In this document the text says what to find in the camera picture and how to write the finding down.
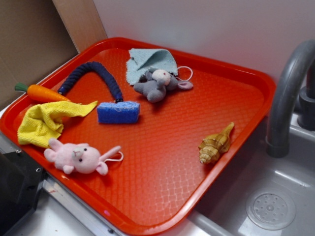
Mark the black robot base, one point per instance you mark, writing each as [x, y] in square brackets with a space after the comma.
[21, 180]

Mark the light blue cloth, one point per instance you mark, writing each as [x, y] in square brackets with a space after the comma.
[143, 60]

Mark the yellow cloth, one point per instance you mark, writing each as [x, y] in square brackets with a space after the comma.
[45, 121]

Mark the red plastic tray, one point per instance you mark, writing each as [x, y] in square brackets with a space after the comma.
[160, 179]

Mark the grey plush bunny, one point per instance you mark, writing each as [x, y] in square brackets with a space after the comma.
[155, 85]

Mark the blue sponge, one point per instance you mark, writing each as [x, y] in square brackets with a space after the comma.
[118, 113]

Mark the tan seashell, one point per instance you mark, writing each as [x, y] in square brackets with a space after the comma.
[213, 146]

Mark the pink plush bunny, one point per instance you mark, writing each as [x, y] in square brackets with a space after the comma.
[80, 158]

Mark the dark blue bendy tube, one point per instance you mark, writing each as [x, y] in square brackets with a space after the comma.
[101, 71]

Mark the orange toy carrot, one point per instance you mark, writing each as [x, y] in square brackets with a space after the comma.
[40, 93]

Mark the grey faucet spout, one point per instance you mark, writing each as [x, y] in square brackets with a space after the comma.
[292, 80]

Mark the grey toy sink basin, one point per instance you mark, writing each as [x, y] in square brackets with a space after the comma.
[258, 195]

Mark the brown cardboard panel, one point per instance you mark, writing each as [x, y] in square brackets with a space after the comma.
[38, 36]

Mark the grey faucet handle post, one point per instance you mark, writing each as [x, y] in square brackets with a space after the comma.
[306, 119]

